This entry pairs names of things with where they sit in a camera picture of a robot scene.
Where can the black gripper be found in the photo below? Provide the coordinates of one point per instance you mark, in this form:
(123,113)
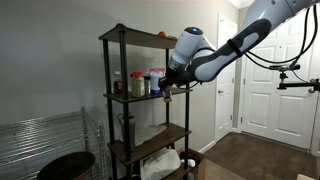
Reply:
(172,77)

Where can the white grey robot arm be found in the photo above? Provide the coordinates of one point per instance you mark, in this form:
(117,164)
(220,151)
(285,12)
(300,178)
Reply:
(195,59)

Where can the brown liquid bottle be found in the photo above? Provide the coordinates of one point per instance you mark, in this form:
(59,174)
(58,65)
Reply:
(117,82)

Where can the white bottle in box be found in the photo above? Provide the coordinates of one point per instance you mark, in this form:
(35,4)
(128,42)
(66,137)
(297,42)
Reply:
(190,162)

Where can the green jar orange lid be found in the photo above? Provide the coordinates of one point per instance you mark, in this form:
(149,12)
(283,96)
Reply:
(137,83)

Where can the orange fruit on shelf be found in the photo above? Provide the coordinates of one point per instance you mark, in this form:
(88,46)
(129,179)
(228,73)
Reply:
(162,34)

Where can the dark glass pitcher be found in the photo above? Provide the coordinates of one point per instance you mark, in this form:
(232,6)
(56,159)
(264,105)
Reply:
(130,131)

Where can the brown cardboard box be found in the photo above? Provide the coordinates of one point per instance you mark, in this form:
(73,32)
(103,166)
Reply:
(199,170)

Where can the white plastic bag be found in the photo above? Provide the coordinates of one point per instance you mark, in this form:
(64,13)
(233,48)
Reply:
(159,164)

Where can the black wooden shelf unit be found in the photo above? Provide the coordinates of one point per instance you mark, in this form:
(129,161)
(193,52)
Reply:
(122,158)

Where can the dark round bowl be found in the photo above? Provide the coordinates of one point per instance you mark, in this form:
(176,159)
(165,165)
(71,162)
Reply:
(72,166)

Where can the wire metal rack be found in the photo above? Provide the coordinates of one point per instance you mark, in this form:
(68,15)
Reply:
(28,145)

